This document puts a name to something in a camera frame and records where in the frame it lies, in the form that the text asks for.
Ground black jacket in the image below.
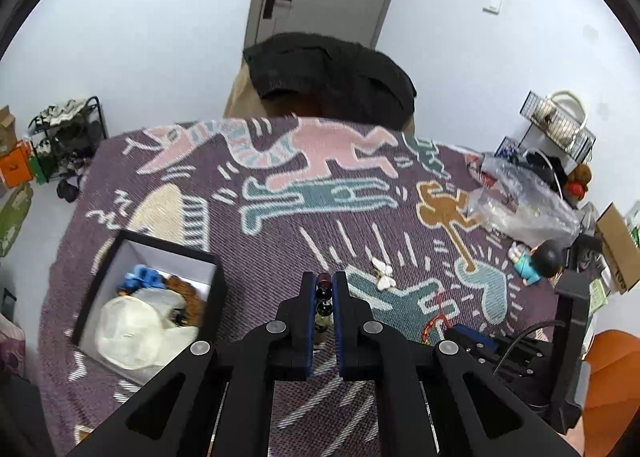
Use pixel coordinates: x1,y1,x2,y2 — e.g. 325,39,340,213
242,33,417,130

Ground black device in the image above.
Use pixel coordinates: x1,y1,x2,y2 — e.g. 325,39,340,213
565,232,603,273

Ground pale sneakers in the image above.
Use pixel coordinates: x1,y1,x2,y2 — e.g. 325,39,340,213
37,99,88,128

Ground pink cloth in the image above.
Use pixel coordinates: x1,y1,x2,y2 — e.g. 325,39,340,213
0,312,26,368

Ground black box white inside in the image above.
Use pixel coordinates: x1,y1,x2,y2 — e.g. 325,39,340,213
71,229,227,388

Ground dark beaded bracelet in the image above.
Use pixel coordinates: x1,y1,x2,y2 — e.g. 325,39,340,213
315,273,335,345

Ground black wire rack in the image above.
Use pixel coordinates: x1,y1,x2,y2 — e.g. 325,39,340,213
495,91,596,188

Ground white pouch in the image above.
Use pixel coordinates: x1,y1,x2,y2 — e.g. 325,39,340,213
95,287,201,372

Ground orange cloth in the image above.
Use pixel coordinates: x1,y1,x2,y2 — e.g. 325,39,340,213
582,329,640,457

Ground large cardboard box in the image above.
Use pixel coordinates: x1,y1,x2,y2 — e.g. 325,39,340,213
595,202,640,295

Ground white butterfly hair clip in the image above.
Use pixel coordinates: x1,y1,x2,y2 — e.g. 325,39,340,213
371,257,396,289

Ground blue figurine black head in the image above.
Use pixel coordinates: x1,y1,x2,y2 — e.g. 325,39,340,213
507,239,566,284

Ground green floor mat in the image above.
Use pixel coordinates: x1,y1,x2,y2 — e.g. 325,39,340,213
0,182,35,258

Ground black door lock handle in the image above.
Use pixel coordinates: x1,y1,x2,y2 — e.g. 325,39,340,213
263,0,293,20

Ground printed blanket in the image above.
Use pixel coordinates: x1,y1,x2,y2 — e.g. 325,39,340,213
37,116,566,457

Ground red cord bracelet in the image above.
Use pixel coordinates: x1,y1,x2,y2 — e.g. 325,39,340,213
421,289,458,345

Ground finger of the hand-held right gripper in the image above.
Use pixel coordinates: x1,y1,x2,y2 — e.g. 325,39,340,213
444,324,501,355

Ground clear plastic bag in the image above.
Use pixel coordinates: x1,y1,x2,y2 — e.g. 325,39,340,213
467,152,583,248

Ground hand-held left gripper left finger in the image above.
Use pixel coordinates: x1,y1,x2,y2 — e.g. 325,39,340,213
67,271,318,457

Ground black slippers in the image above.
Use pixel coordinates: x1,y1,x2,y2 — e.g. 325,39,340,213
56,176,83,202

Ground green bag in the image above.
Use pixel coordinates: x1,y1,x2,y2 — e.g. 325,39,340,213
27,154,48,185

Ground white handbag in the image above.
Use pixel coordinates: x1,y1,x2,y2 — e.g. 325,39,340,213
530,91,588,148

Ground brown plush toy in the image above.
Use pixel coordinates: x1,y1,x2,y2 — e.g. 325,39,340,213
566,163,593,200

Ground orange box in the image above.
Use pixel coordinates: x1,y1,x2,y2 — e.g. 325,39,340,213
0,139,36,188

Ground small open cardboard box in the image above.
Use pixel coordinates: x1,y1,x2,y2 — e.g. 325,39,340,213
0,106,18,152

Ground dark cloth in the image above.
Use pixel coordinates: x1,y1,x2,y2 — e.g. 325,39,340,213
0,367,56,457

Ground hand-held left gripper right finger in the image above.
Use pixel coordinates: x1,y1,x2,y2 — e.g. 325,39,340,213
332,271,576,457

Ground black shoe rack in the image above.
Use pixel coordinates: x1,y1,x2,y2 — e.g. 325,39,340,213
27,96,108,185

